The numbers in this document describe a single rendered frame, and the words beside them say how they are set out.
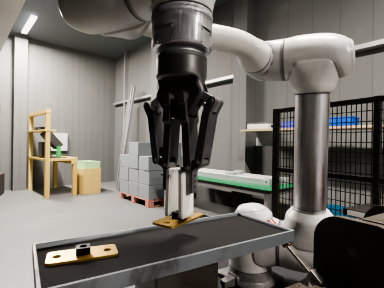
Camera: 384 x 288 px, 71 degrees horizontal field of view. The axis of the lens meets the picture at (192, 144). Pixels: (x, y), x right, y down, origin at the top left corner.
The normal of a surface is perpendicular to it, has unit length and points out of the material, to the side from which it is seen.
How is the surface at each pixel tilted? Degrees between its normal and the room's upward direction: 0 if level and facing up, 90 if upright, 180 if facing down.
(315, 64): 103
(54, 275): 0
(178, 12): 90
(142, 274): 90
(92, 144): 90
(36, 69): 90
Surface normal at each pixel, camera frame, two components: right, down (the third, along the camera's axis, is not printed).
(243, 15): -0.76, -0.01
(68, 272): 0.01, -1.00
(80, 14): -0.36, 0.75
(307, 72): -0.51, 0.24
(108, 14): -0.18, 0.86
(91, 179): 0.70, 0.01
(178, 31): -0.04, 0.00
